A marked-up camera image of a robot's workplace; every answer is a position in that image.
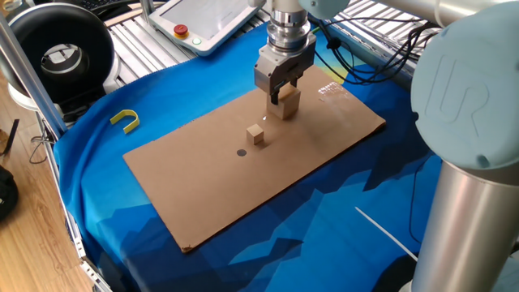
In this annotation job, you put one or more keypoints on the black dot mark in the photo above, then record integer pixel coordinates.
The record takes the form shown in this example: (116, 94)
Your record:
(241, 153)

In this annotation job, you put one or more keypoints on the aluminium table edge profile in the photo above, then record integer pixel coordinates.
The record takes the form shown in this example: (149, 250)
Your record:
(76, 239)

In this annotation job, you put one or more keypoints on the brown cardboard sheet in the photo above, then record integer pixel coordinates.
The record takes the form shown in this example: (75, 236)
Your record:
(211, 190)

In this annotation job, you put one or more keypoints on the white teach pendant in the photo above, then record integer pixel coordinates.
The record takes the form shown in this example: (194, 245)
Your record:
(194, 20)

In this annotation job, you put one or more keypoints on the aluminium frame post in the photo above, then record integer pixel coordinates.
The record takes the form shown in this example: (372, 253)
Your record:
(30, 79)

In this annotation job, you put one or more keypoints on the black keyboard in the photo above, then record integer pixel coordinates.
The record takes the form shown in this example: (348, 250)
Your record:
(97, 4)

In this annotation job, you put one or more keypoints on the black flat bar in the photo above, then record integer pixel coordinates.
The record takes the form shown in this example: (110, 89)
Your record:
(11, 136)

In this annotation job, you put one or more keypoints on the large wooden cube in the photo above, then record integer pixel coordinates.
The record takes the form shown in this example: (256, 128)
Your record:
(288, 106)

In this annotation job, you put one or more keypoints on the thin aluminium post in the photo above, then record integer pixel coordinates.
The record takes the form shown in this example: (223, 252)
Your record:
(147, 10)

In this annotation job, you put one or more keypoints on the aluminium frame rail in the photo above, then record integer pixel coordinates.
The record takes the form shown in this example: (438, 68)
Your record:
(377, 61)

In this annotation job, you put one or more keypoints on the silver force torque sensor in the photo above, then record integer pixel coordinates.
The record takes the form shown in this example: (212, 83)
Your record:
(288, 34)

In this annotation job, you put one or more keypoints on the grey Schunk gripper body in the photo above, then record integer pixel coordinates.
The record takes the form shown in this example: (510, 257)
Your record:
(280, 67)

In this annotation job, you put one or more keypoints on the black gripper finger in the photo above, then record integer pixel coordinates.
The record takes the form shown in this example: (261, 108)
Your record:
(275, 97)
(293, 82)

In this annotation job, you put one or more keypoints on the small wooden cube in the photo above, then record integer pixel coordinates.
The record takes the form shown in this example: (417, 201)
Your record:
(255, 135)

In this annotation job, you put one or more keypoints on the blue printed cloth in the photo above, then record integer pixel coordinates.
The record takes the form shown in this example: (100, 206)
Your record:
(324, 243)

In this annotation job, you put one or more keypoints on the yellow U-shaped piece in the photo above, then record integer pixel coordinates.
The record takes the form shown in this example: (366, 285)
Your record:
(117, 116)

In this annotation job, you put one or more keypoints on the white thin strip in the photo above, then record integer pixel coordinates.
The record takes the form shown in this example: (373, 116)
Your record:
(385, 233)

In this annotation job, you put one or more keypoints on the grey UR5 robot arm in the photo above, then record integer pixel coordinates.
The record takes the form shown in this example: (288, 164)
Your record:
(462, 93)

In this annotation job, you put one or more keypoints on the black bag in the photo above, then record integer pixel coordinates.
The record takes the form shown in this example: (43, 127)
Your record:
(6, 194)

